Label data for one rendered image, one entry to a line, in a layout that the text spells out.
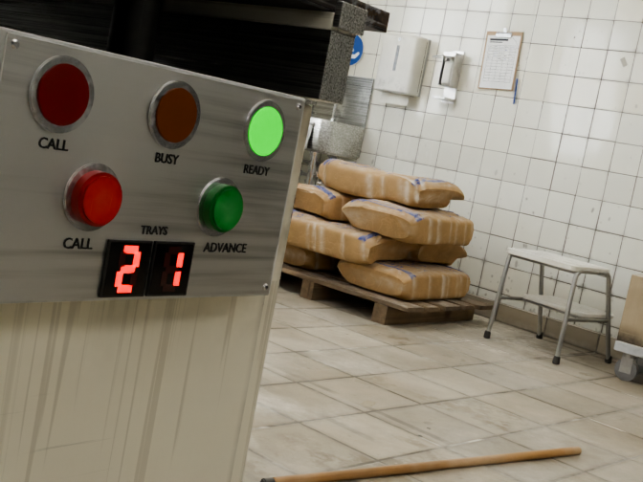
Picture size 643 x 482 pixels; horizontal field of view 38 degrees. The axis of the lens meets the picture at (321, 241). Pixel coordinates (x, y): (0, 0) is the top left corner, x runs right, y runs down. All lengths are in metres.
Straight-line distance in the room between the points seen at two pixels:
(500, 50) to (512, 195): 0.81
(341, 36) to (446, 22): 4.98
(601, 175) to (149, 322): 4.46
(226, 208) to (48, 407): 0.16
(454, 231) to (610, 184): 0.83
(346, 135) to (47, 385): 5.21
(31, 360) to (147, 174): 0.13
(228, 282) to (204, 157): 0.09
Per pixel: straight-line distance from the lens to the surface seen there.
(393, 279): 4.49
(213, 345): 0.68
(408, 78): 5.59
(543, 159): 5.16
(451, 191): 4.84
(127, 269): 0.56
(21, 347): 0.57
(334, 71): 0.67
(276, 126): 0.63
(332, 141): 5.66
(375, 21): 0.71
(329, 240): 4.60
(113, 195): 0.53
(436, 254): 4.95
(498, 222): 5.26
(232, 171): 0.61
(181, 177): 0.58
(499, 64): 5.37
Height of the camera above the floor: 0.82
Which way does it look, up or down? 6 degrees down
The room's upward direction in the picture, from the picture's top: 11 degrees clockwise
